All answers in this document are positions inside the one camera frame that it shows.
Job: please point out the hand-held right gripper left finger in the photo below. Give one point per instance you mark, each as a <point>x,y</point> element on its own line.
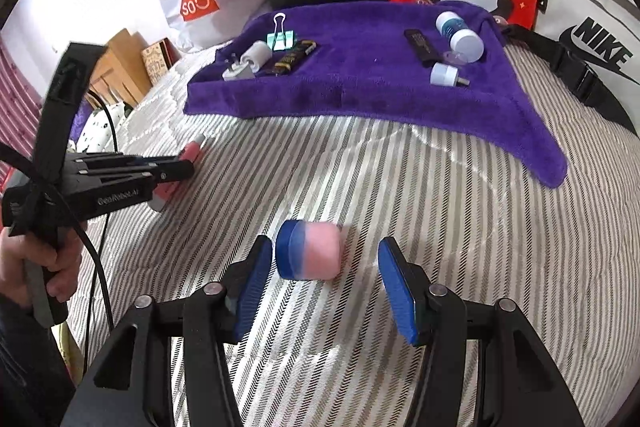
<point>252,287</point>

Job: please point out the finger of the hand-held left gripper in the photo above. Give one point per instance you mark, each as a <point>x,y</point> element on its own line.
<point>160,179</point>
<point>140,162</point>

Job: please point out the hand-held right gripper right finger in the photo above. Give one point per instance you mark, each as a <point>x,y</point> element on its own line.
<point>397,287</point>

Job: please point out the pink pen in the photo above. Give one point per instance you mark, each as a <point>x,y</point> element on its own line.
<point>191,152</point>

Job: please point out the pink and blue eraser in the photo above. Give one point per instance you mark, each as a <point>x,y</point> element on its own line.
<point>315,252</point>

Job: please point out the white plug charger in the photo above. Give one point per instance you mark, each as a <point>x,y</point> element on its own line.
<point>237,73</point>

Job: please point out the small white jar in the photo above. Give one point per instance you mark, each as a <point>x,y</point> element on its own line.
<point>257,56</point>

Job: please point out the small round white adapter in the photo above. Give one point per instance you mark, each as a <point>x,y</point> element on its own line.
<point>445,74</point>

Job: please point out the black usb stick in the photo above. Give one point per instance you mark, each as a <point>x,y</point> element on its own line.
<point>420,46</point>

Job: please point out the person's left hand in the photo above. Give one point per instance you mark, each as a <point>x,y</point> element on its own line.
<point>12,267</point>

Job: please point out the white dotted cloth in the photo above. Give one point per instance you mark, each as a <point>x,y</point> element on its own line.
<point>100,127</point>

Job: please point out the striped bed blanket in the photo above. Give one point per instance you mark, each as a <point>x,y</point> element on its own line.
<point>450,207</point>

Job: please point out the brown cardboard boxes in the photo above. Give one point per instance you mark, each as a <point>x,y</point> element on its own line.
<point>120,67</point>

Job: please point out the brown printed box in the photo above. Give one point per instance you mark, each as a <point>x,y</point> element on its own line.
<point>155,59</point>

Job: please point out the red striped cloth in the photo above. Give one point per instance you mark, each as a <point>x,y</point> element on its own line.
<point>17,107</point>

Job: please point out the person's dark clothing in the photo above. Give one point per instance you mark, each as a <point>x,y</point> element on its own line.
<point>25,357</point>

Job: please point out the green binder clip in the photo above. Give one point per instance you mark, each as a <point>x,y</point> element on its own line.
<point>280,42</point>

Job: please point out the purple towel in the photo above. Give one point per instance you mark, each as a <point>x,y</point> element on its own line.
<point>360,77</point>

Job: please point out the small clear pink cap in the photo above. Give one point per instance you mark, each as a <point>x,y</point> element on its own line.
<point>456,58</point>

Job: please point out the white and blue tube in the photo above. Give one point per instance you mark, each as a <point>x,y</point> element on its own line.
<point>460,32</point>

